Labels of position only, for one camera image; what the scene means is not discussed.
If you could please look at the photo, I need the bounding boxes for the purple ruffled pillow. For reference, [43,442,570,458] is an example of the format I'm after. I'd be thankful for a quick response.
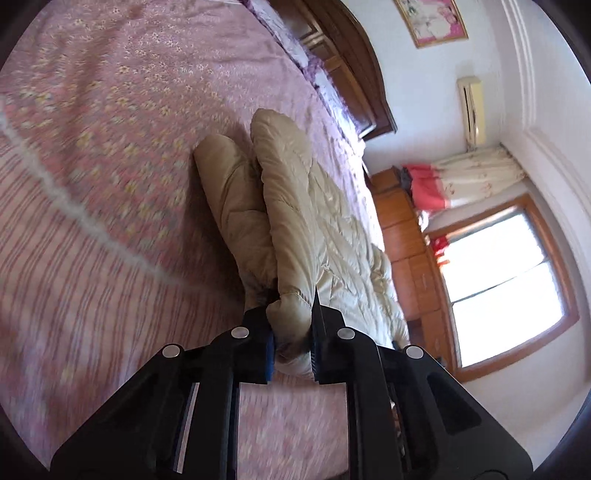
[309,65,368,155]
[240,0,317,77]

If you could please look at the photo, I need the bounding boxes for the wooden framed window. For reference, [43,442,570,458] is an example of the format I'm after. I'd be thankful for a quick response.
[425,194,580,383]

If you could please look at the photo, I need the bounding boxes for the long wooden cabinet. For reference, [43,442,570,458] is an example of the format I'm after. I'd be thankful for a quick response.
[369,168,462,370]

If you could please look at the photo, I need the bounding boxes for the framed floral picture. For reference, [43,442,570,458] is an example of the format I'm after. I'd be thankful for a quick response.
[392,0,469,49]

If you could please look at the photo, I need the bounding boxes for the beige puffer jacket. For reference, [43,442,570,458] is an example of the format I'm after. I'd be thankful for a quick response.
[193,108,411,377]

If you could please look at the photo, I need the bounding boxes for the wall air conditioner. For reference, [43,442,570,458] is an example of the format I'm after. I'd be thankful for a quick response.
[456,76,489,149]

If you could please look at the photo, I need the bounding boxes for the pink floral bedspread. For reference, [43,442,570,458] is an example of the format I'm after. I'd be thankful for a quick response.
[0,0,384,476]

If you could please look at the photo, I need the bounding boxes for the dark wooden headboard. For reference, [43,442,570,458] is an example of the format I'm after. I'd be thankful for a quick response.
[272,0,398,139]

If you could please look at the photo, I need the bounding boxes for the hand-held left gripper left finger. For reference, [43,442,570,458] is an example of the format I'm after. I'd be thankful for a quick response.
[50,307,277,480]

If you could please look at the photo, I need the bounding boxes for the floral cream and pink curtain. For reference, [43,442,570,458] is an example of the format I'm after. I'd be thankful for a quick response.
[401,148,527,214]

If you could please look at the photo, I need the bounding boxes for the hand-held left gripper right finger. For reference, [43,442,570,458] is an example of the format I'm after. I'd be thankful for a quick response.
[308,285,534,480]

